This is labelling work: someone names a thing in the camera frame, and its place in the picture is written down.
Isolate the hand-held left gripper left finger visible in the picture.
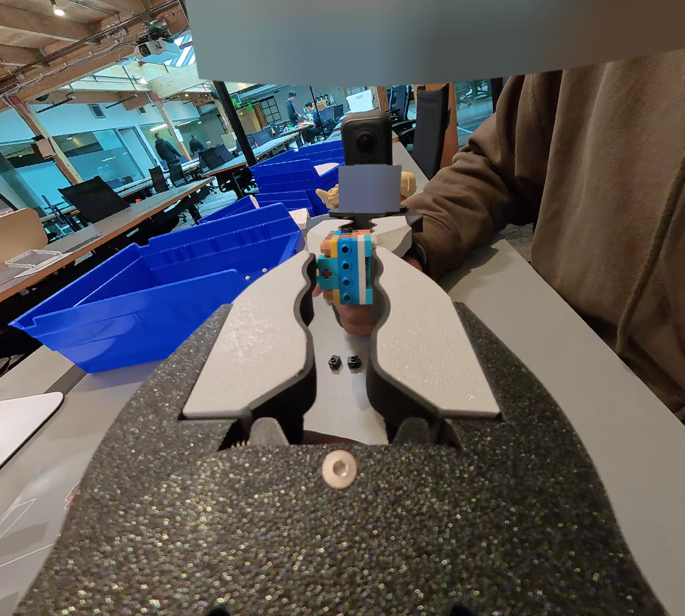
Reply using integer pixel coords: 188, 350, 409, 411
182, 252, 318, 441

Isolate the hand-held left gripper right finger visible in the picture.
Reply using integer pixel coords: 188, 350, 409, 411
366, 248, 502, 441

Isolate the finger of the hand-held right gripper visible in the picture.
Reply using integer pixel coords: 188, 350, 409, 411
305, 215, 346, 255
372, 214, 414, 258

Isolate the colourful toy brick model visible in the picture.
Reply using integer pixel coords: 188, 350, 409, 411
316, 230, 374, 305

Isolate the person's right forearm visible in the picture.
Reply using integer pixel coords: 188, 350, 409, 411
412, 129, 536, 282

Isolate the grey desk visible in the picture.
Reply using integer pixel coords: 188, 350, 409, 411
0, 239, 685, 616

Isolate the person's right hand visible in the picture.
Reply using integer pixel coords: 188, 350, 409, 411
334, 244, 430, 337

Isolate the beige toy figure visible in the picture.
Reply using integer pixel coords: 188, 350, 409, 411
316, 169, 418, 206

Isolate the black office chair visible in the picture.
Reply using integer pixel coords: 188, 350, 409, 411
58, 176, 132, 223
386, 85, 417, 146
412, 86, 449, 183

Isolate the row of blue bins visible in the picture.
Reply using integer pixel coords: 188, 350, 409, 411
197, 139, 346, 231

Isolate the blue plastic storage bin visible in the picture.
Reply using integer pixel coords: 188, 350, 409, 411
128, 203, 303, 296
8, 255, 260, 375

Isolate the long wooden office table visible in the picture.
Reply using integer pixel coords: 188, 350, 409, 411
0, 183, 215, 301
202, 137, 300, 183

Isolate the ceiling projector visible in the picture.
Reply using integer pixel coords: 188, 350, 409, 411
134, 35, 180, 60

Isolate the person's brown hoodie torso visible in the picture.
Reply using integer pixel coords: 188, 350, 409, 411
471, 51, 685, 421

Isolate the grey instruction booklet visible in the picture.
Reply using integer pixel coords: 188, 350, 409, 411
0, 391, 81, 542

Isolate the clear plastic case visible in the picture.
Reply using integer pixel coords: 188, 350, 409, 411
4, 249, 62, 269

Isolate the tan cardboard box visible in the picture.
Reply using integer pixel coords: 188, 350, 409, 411
0, 207, 49, 265

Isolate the thick wooden post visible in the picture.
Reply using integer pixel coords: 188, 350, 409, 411
443, 82, 460, 157

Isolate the slanted wooden post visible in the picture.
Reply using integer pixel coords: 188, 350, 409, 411
8, 97, 83, 186

